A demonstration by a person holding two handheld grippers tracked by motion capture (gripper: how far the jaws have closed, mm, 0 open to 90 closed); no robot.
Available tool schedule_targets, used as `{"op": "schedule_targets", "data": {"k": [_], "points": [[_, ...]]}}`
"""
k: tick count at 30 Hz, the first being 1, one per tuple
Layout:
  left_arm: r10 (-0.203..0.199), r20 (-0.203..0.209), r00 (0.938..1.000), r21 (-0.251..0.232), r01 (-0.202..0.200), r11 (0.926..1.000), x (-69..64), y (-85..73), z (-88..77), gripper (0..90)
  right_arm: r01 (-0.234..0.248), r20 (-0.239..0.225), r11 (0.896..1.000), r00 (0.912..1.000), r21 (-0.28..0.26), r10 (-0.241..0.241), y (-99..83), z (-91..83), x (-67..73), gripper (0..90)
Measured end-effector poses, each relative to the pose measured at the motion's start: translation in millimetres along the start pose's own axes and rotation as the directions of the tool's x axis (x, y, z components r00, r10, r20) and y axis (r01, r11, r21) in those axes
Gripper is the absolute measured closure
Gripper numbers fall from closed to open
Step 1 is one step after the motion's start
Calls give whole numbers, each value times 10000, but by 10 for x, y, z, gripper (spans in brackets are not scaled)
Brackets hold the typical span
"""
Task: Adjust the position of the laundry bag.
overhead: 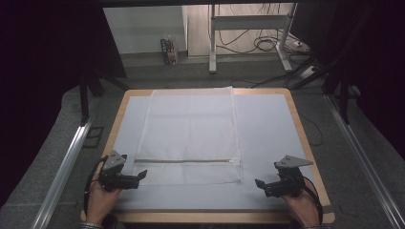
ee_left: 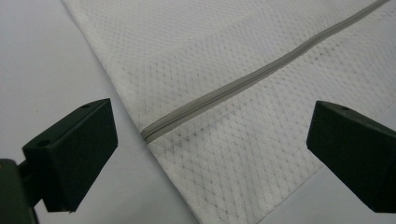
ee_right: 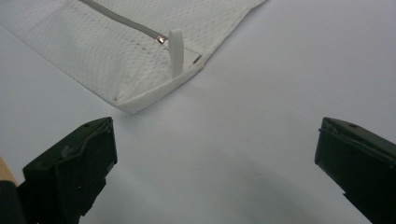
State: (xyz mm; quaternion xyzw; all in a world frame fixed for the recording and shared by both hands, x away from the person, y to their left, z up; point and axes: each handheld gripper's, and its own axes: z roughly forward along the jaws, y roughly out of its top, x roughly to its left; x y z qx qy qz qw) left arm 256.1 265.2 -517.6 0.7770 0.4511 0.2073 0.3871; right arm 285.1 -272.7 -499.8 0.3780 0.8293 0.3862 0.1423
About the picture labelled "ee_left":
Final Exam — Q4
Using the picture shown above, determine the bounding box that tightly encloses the white mesh laundry bag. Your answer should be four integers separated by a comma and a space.
62, 0, 396, 224

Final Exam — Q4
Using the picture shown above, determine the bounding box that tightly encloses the pale blue table mat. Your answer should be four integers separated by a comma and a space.
0, 0, 396, 224

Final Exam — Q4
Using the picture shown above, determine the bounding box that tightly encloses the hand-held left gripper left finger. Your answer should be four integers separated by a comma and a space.
21, 98, 120, 214

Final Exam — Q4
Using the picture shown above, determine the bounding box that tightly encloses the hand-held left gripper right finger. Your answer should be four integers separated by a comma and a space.
305, 100, 396, 215

